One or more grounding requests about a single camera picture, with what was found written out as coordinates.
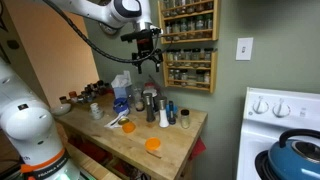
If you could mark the orange lid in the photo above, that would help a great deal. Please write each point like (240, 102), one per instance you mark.
(152, 143)

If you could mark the blue black bottle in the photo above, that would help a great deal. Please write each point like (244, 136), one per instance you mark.
(172, 118)

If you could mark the white stove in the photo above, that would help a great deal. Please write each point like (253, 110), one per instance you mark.
(268, 114)

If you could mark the lower wooden spice rack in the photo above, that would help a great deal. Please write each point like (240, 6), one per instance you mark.
(190, 68)

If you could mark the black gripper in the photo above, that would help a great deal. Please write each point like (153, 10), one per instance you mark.
(145, 46)

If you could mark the tissue box with tissues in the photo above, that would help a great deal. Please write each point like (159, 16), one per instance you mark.
(122, 84)

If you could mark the upper wooden spice rack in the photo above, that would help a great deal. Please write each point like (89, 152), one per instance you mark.
(186, 21)

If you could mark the wooden butcher block table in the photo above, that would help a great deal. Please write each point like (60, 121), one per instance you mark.
(170, 161)

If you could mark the blue kettle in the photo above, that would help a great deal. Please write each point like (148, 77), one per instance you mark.
(292, 159)

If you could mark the gold jar lid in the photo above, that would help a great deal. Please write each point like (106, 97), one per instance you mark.
(123, 120)

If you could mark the white shaker container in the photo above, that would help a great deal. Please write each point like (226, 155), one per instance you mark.
(95, 108)

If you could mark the white light switch plate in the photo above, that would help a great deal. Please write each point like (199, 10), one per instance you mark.
(244, 49)

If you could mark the white paper napkin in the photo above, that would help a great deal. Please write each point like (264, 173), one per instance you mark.
(114, 122)

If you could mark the small spice jar black lid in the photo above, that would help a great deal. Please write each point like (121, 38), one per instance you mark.
(185, 122)

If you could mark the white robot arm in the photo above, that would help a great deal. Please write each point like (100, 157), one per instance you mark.
(27, 121)

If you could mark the steel pepper grinder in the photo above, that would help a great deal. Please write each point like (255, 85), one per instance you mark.
(149, 107)

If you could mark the orange bowl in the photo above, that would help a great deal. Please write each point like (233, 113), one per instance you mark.
(128, 127)

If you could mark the white ceramic bowl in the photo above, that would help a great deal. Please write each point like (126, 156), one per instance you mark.
(61, 110)

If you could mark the wooden spice rack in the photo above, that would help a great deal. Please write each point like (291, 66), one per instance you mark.
(186, 21)
(190, 68)

